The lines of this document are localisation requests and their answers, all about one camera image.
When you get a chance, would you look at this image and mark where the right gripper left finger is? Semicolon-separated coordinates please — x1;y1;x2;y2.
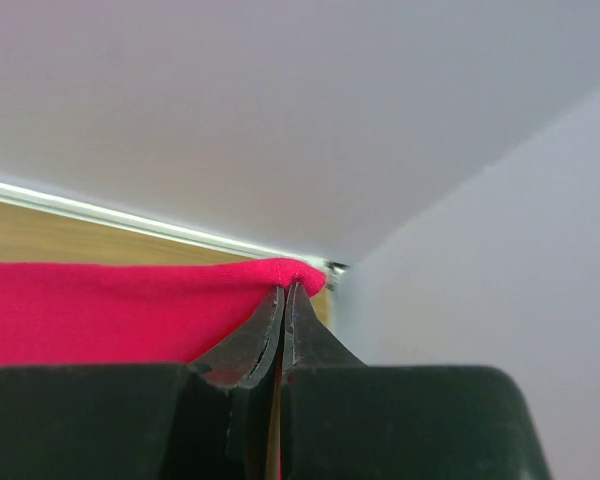
0;287;285;479

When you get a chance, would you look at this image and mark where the aluminium frame rail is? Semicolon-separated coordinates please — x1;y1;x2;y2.
0;182;349;291

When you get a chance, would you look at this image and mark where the red t shirt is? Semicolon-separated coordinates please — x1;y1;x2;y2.
0;259;325;367

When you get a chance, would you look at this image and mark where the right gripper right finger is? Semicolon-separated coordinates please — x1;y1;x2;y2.
280;283;550;479

